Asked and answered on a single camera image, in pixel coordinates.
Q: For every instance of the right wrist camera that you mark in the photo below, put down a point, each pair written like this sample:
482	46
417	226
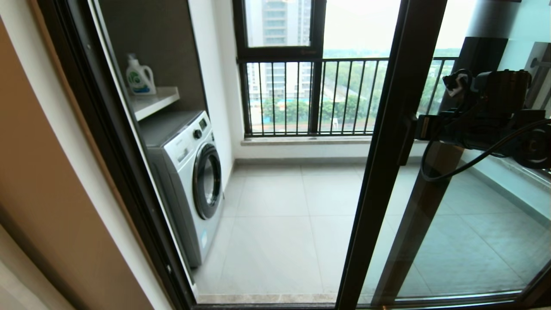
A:
457	84

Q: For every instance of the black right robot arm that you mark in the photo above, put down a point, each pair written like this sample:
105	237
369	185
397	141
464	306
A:
536	148

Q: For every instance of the long black balcony railing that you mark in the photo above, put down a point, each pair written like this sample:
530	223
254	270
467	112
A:
344	60

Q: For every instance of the white wall shelf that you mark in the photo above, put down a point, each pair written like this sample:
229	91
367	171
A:
153	102

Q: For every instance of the fixed glass door panel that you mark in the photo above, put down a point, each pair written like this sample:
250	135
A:
424	206

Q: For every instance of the white front-load washing machine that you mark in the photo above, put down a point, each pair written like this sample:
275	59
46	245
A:
183	172

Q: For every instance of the grey wall-mounted rod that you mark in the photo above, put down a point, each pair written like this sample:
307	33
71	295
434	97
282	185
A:
541	63

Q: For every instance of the long marble window sill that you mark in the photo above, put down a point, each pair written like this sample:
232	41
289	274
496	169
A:
310	140

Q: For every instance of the dark framed sliding glass door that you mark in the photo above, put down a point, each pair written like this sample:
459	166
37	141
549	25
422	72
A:
383	172

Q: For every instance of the dark framed balcony window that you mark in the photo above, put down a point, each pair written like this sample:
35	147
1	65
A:
280	53

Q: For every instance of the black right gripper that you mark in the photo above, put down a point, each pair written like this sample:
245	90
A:
495	125

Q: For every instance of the white laundry detergent bottle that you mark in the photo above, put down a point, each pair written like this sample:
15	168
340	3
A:
138	82

